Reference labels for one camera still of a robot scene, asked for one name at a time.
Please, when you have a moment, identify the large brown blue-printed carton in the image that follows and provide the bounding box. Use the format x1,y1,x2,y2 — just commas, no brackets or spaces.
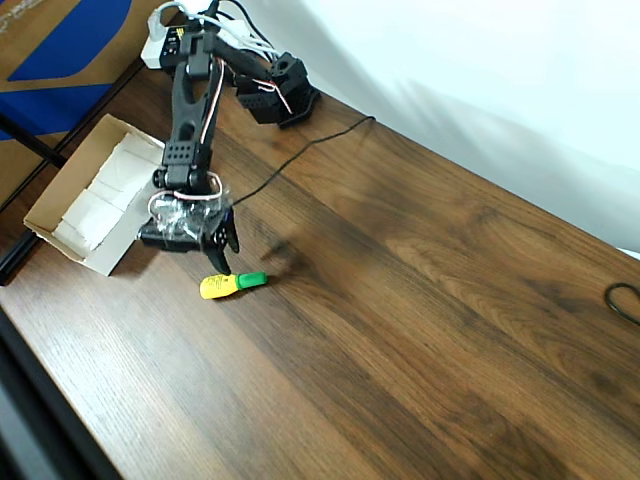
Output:
0,0,175,151

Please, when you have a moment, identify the white cable bundle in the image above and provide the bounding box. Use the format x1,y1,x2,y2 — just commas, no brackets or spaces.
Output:
147,0,287,57

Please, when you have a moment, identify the black metal base bar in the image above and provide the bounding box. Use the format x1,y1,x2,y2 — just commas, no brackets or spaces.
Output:
0,231,42,288

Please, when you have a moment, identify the black metal pole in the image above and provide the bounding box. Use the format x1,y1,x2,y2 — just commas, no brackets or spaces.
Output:
0,112,69,170

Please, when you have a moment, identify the thin black cable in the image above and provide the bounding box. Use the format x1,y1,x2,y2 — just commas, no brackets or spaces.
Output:
231,115,377,206

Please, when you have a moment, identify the white power strip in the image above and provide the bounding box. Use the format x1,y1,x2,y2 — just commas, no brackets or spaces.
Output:
140,13,262,71

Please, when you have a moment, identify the yellow green marker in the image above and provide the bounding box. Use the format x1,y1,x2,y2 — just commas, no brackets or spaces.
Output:
199,270,269,302

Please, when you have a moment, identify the plastic-wrapped wrist camera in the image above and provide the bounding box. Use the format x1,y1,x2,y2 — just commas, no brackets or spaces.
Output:
138,191,232,255

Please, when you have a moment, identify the white cardboard box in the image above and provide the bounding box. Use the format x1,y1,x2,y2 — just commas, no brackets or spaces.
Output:
23,113,169,278

